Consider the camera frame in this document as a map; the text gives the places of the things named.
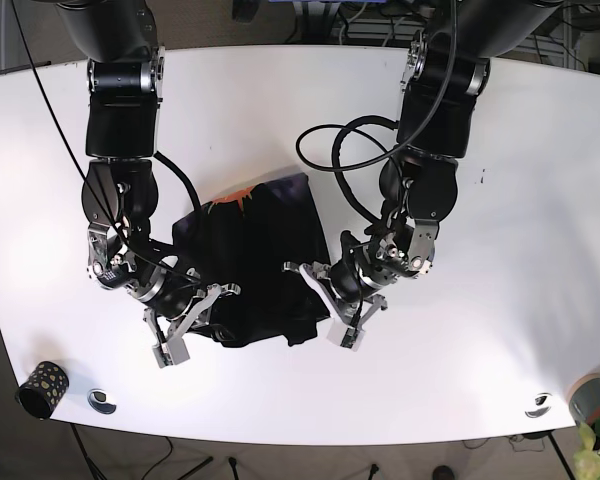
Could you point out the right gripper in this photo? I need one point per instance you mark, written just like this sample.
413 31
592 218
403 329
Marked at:
176 305

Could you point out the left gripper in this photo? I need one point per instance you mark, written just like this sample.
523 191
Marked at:
350 288

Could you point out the black T-shirt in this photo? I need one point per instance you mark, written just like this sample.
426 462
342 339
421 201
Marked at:
245 239

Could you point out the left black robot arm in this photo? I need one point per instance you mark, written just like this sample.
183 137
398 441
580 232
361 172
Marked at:
448 68

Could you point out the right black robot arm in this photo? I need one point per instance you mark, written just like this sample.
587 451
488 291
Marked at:
125 71

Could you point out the black gold-dotted cup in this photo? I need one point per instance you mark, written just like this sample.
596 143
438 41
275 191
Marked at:
45 387

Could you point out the grey tape roll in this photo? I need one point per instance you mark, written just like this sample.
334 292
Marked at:
584 399

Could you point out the green potted plant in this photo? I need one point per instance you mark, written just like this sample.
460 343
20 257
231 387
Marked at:
587 457

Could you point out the left table cable grommet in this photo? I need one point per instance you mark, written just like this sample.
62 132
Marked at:
100 402

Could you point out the table cable grommet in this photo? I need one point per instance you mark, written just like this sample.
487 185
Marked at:
100 402
539 406

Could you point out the right table cable grommet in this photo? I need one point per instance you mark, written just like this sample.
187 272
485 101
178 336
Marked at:
539 406

